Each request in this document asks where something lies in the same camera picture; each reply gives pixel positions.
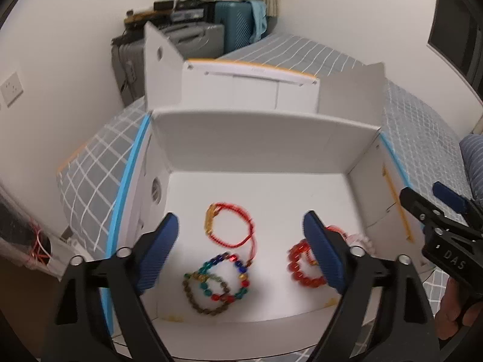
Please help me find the red bead bracelet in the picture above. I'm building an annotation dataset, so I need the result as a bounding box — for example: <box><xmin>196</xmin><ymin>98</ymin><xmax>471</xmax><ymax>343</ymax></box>
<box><xmin>287</xmin><ymin>239</ymin><xmax>327</xmax><ymax>287</ymax></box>

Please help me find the dark window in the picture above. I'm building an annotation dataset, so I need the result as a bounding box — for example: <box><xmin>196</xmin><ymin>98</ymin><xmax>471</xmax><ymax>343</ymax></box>
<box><xmin>426</xmin><ymin>0</ymin><xmax>483</xmax><ymax>102</ymax></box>

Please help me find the grey suitcase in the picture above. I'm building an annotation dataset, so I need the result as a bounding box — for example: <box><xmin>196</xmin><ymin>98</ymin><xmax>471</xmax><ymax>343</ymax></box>
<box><xmin>111</xmin><ymin>23</ymin><xmax>227</xmax><ymax>106</ymax></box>

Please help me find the teal suitcase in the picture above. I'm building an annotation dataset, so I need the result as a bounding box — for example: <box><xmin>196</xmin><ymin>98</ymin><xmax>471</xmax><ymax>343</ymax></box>
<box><xmin>206</xmin><ymin>0</ymin><xmax>257</xmax><ymax>55</ymax></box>

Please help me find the pink bead bracelet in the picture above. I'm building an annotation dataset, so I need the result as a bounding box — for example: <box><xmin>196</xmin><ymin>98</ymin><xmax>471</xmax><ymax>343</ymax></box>
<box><xmin>341</xmin><ymin>233</ymin><xmax>378</xmax><ymax>257</ymax></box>

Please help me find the teal cloth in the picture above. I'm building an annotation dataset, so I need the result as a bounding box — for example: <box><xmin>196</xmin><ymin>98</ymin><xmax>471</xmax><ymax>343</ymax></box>
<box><xmin>249</xmin><ymin>1</ymin><xmax>269</xmax><ymax>44</ymax></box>

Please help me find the brown wooden bead bracelet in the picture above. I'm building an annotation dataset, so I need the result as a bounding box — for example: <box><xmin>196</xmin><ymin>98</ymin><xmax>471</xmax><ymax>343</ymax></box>
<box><xmin>182</xmin><ymin>269</ymin><xmax>231</xmax><ymax>315</ymax></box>

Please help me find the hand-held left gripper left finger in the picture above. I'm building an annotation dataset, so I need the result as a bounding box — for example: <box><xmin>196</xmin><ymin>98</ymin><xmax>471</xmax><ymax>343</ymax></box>
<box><xmin>41</xmin><ymin>212</ymin><xmax>180</xmax><ymax>362</ymax></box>

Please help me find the beige tied curtain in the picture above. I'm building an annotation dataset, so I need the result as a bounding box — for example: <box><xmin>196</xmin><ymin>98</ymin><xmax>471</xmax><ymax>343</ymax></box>
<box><xmin>262</xmin><ymin>0</ymin><xmax>282</xmax><ymax>31</ymax></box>

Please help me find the person's right hand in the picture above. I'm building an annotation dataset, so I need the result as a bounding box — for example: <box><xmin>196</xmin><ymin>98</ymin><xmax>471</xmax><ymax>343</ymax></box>
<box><xmin>436</xmin><ymin>279</ymin><xmax>472</xmax><ymax>342</ymax></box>

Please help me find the white box with red wires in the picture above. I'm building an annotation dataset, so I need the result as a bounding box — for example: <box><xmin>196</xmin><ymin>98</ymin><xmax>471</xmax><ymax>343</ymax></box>
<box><xmin>0</xmin><ymin>181</ymin><xmax>72</xmax><ymax>280</ymax></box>

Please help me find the blue and yellow cardboard box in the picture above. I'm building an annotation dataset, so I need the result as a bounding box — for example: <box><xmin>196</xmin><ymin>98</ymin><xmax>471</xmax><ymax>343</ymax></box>
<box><xmin>100</xmin><ymin>21</ymin><xmax>423</xmax><ymax>359</ymax></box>

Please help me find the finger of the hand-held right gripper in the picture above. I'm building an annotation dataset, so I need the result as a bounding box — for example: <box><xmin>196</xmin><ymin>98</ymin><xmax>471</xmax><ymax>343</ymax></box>
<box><xmin>400</xmin><ymin>188</ymin><xmax>446</xmax><ymax>229</ymax></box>
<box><xmin>433</xmin><ymin>182</ymin><xmax>483</xmax><ymax>234</ymax></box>

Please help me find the white wall socket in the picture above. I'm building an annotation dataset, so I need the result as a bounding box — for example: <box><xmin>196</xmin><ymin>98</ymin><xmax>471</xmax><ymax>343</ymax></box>
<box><xmin>0</xmin><ymin>71</ymin><xmax>24</xmax><ymax>106</ymax></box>

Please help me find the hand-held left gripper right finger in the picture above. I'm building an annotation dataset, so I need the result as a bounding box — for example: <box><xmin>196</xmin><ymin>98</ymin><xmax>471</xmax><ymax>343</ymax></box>
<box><xmin>303</xmin><ymin>210</ymin><xmax>440</xmax><ymax>362</ymax></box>

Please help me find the red cord bracelet gold tube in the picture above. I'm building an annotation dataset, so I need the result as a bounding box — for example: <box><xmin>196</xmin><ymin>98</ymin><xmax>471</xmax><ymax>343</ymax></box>
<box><xmin>205</xmin><ymin>202</ymin><xmax>259</xmax><ymax>268</ymax></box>

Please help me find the blue striped pillow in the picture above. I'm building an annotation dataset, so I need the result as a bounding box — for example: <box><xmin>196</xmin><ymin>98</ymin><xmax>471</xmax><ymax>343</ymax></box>
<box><xmin>458</xmin><ymin>132</ymin><xmax>483</xmax><ymax>204</ymax></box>

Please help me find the stack of dark boxes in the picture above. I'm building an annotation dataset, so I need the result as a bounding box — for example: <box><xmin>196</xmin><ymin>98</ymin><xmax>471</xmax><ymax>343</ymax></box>
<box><xmin>124</xmin><ymin>0</ymin><xmax>212</xmax><ymax>27</ymax></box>

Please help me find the multicolour glass bead bracelet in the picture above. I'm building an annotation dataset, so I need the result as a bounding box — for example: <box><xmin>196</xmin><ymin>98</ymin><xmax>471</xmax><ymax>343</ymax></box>
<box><xmin>194</xmin><ymin>252</ymin><xmax>251</xmax><ymax>304</ymax></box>

